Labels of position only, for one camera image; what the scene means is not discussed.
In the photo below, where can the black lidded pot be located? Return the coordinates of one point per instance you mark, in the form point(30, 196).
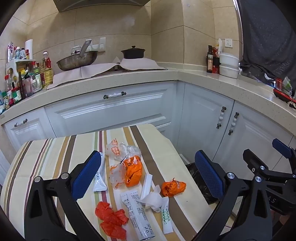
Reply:
point(133, 53)

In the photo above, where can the dark glass bottle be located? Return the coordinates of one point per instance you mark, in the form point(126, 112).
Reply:
point(209, 62)

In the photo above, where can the striped tablecloth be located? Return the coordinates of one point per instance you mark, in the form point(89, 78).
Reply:
point(46, 157)

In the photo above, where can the clear orange-print plastic bag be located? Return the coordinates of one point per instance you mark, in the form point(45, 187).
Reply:
point(116, 176)
point(114, 150)

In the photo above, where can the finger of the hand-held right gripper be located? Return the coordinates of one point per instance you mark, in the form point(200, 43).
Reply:
point(252, 157)
point(281, 148)

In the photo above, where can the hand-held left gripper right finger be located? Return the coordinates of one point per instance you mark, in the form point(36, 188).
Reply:
point(209, 178)

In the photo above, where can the yellow cooking oil bottle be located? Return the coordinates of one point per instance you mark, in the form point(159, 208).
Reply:
point(47, 74)

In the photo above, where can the black container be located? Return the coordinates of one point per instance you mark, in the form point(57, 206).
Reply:
point(216, 63)

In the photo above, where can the red basket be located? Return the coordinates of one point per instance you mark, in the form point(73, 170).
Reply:
point(281, 92)

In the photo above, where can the red plastic bag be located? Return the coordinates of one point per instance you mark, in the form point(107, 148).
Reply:
point(111, 215)

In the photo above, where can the white squeezed tube packet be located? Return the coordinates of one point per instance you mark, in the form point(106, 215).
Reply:
point(100, 182)

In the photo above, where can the white wall socket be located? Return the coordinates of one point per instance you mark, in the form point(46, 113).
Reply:
point(228, 42)

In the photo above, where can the range hood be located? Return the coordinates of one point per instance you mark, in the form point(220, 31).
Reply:
point(92, 3)

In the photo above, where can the paper towel roll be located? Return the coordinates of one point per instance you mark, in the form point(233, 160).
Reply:
point(28, 47)

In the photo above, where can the white cabinet door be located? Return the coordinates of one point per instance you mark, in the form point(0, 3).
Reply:
point(198, 120)
point(256, 134)
point(30, 134)

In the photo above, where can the cluster of condiment bottles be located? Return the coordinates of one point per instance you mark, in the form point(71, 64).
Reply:
point(16, 92)

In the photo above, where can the black trash bin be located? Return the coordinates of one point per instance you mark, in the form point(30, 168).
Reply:
point(192, 172)

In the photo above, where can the white paper sleeve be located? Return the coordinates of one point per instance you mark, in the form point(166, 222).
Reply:
point(147, 184)

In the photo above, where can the long white sachet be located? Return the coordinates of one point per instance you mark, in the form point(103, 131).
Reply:
point(138, 215)

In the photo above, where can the white green-print packet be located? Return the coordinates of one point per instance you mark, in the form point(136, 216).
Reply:
point(166, 220)

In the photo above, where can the white lidded container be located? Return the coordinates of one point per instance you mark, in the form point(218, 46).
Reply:
point(229, 59)
point(228, 72)

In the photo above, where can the white wall hook rack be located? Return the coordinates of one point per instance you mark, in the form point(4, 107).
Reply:
point(101, 44)

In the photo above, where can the white drawer front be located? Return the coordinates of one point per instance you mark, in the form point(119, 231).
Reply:
point(104, 113)

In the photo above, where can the white tissue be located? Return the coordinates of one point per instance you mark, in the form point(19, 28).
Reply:
point(152, 200)

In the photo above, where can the orange wrapper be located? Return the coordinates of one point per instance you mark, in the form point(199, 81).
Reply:
point(172, 188)

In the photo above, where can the metal kettle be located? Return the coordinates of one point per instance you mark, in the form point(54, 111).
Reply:
point(75, 51)

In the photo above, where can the metal wok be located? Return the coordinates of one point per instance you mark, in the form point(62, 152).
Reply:
point(76, 62)

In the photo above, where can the orange plastic bag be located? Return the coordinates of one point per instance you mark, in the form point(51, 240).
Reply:
point(133, 172)

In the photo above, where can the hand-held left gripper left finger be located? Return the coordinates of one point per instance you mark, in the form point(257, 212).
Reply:
point(86, 176)

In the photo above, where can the beige stove cover cloth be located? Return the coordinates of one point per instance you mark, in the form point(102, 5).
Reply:
point(138, 63)
point(69, 77)

